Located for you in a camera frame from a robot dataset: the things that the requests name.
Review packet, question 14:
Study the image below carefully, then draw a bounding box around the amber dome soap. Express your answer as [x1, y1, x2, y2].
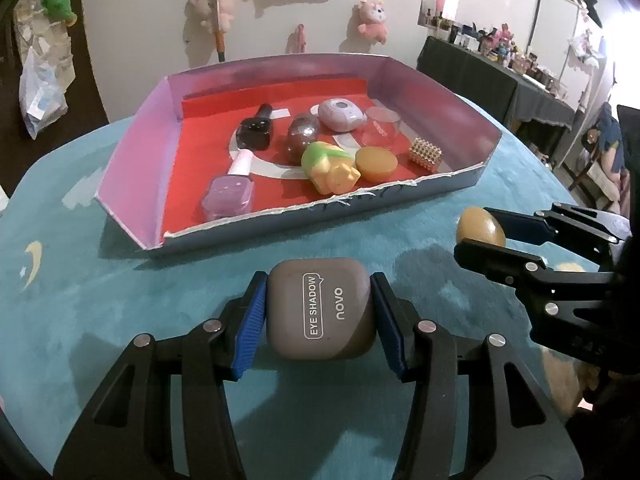
[355, 146, 398, 184]
[456, 206, 506, 247]

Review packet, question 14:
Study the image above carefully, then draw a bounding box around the brown eye shadow case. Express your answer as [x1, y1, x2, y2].
[266, 258, 375, 361]

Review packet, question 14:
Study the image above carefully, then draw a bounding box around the amber dome soap front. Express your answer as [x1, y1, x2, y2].
[355, 146, 398, 184]

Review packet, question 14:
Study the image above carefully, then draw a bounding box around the clear plastic cup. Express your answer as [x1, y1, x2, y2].
[361, 106, 401, 148]

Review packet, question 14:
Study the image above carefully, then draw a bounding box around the purple nail polish bottle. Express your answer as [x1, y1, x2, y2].
[201, 148, 255, 221]

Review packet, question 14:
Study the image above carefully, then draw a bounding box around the yellow green capybara toy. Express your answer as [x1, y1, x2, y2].
[300, 141, 361, 195]

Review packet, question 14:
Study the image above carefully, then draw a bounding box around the lilac round case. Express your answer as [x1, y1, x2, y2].
[318, 98, 366, 133]

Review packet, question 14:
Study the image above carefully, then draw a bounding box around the silver shiny egg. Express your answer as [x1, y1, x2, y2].
[285, 113, 321, 166]

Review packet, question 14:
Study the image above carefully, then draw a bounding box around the black nail polish bottle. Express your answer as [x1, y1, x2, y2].
[235, 103, 272, 152]

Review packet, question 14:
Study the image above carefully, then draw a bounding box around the teal moon star blanket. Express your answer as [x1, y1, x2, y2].
[1, 122, 597, 479]

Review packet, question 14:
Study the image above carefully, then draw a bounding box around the dark cloth covered table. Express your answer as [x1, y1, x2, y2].
[416, 36, 575, 155]

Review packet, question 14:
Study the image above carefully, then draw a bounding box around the pink cardboard tray box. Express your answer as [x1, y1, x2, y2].
[96, 54, 501, 254]

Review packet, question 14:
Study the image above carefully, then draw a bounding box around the pink plush toy right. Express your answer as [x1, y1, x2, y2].
[357, 0, 387, 44]

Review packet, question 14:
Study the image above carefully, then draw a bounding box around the pink plush toy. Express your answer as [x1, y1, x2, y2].
[189, 0, 235, 32]
[357, 0, 387, 44]

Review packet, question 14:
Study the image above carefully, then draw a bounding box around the dark brown door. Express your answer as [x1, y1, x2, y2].
[1, 0, 107, 195]

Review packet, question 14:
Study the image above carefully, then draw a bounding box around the white plastic bag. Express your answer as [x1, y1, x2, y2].
[18, 47, 68, 140]

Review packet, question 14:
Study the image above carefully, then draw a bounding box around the green dinosaur plush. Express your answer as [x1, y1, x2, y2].
[41, 0, 77, 26]

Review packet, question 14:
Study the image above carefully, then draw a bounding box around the pink plush toy centre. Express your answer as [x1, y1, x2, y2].
[189, 0, 235, 32]

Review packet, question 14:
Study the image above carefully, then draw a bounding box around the pink broom handle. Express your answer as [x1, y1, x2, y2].
[292, 24, 307, 53]

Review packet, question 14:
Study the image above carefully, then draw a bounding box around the orange grey mop handle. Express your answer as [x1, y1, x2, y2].
[210, 0, 226, 63]

